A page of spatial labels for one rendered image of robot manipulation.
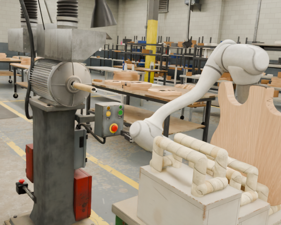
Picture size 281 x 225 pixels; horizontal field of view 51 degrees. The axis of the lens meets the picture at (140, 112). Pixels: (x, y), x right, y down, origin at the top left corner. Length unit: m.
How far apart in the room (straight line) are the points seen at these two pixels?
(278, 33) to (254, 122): 12.14
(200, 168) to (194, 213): 0.11
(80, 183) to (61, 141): 0.32
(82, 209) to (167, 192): 1.33
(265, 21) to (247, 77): 12.07
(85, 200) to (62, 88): 0.83
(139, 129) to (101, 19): 0.57
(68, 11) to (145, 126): 0.64
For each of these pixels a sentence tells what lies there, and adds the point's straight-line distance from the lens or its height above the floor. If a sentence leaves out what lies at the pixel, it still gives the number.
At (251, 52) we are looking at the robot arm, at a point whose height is 1.47.
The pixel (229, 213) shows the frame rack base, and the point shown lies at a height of 1.05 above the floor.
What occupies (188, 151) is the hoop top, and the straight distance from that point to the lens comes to 0.79.
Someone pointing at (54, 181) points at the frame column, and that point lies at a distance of 1.97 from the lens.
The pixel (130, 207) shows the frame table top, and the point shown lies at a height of 0.93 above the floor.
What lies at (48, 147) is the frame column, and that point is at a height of 0.86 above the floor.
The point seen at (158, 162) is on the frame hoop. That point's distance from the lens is 0.89.
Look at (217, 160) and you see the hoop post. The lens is 0.83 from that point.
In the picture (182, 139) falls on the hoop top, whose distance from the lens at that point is 0.91.
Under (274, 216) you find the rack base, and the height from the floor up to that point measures 0.94.
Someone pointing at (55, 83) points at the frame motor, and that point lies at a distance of 1.64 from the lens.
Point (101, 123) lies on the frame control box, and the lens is 1.81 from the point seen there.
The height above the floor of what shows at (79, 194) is 0.51.
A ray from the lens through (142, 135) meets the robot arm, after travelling 1.34.
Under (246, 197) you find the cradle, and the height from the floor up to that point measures 1.05.
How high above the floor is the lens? 1.46
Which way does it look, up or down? 12 degrees down
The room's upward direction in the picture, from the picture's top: 4 degrees clockwise
